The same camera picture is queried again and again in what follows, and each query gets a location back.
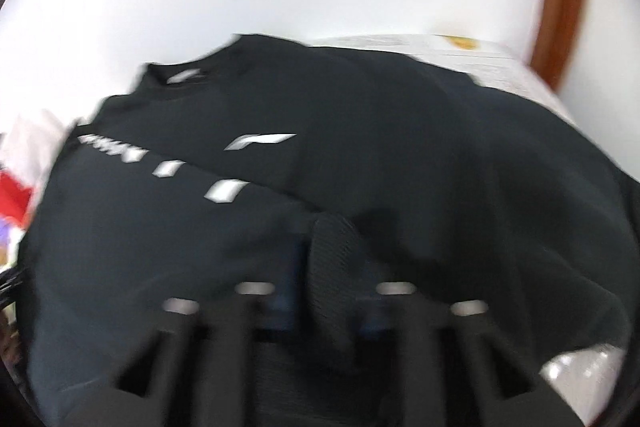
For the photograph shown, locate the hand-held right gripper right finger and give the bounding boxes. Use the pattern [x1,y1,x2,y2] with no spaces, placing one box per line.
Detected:
[350,257,586,427]

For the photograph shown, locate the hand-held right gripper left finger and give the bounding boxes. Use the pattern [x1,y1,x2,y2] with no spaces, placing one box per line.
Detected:
[67,234,312,427]

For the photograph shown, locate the black T-shirt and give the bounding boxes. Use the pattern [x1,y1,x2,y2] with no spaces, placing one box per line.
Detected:
[15,34,640,427]

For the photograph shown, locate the fruit-printed tablecloth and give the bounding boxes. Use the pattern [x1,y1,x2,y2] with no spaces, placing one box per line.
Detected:
[310,34,626,403]

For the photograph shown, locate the white and red plastic bag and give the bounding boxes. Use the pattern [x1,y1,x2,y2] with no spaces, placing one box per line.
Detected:
[0,107,81,229]

